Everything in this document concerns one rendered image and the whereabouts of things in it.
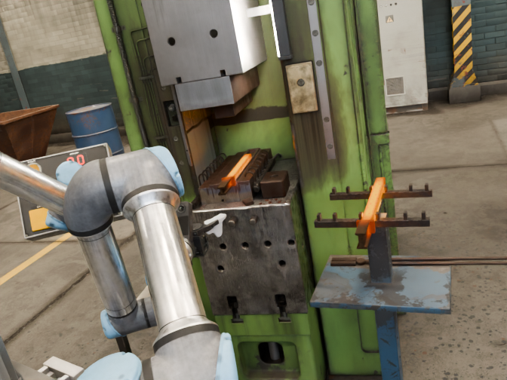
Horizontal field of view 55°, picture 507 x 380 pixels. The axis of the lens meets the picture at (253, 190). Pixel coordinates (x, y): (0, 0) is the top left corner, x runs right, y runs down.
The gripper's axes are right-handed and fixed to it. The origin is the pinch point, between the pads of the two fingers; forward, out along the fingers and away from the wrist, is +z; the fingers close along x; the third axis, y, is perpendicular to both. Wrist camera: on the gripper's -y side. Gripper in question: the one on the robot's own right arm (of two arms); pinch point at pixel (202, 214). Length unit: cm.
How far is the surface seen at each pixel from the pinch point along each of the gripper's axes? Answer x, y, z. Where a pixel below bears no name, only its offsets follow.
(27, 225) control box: -67, 0, 4
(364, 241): 48, 5, -15
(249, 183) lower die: 7.4, 2.0, 30.7
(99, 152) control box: -45, -17, 25
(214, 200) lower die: -7.0, 7.1, 30.7
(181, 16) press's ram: -5, -58, 31
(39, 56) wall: -536, -63, 684
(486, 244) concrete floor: 110, 100, 161
